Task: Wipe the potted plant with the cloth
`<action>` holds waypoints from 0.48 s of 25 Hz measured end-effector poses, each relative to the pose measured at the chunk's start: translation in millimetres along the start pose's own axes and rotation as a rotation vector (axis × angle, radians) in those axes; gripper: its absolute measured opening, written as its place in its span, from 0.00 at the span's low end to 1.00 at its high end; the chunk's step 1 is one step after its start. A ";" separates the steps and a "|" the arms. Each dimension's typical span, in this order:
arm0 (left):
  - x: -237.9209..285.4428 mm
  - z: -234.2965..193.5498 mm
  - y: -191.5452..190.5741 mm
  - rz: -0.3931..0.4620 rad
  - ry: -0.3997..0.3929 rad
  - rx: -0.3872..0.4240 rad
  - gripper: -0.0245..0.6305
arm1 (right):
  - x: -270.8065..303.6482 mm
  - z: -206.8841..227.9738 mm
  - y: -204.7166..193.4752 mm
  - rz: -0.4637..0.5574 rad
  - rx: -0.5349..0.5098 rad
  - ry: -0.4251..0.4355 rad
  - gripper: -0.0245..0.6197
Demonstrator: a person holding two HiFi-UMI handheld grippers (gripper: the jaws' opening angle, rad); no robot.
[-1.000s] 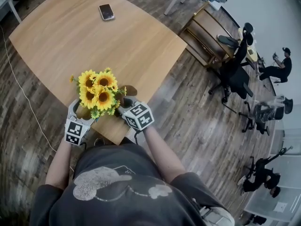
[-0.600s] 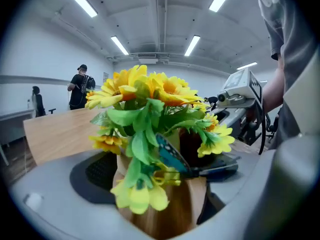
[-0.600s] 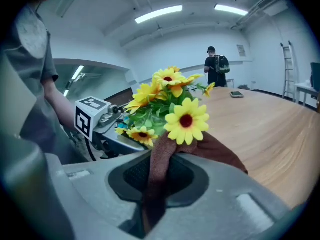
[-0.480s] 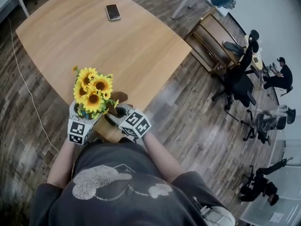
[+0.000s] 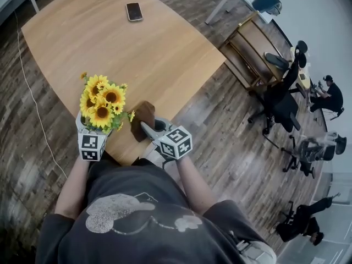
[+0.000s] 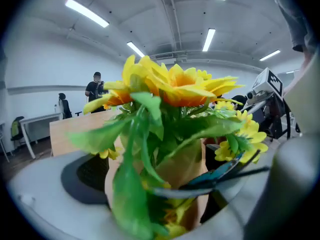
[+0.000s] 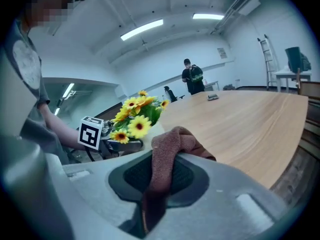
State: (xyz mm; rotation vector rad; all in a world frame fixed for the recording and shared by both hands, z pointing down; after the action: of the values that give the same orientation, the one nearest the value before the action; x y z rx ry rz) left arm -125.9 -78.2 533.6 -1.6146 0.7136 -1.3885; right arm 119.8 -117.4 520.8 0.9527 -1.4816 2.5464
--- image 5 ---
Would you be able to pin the wooden shelf rack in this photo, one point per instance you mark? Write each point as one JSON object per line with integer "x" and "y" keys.
{"x": 253, "y": 54}

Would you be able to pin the person's right forearm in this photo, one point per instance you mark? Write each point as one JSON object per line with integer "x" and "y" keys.
{"x": 193, "y": 186}

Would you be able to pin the black smartphone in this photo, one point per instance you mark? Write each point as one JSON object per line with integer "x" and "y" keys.
{"x": 134, "y": 11}

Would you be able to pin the person's dark printed shirt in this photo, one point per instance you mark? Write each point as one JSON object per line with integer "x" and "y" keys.
{"x": 143, "y": 224}

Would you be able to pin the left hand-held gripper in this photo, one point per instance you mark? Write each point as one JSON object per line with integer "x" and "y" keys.
{"x": 92, "y": 146}

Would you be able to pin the brown cloth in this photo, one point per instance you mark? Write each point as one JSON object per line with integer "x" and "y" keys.
{"x": 143, "y": 114}

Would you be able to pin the black mesh office chair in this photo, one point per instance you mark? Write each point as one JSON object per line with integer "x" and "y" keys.
{"x": 310, "y": 153}

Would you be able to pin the yellow desk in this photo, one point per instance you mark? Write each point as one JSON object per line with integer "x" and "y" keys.
{"x": 302, "y": 77}

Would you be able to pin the person's left forearm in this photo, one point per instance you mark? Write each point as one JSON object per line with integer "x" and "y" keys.
{"x": 72, "y": 186}

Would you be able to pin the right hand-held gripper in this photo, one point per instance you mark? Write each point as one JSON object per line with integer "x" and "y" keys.
{"x": 176, "y": 143}

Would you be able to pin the sunflower potted plant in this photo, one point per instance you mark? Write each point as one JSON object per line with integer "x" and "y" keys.
{"x": 103, "y": 103}

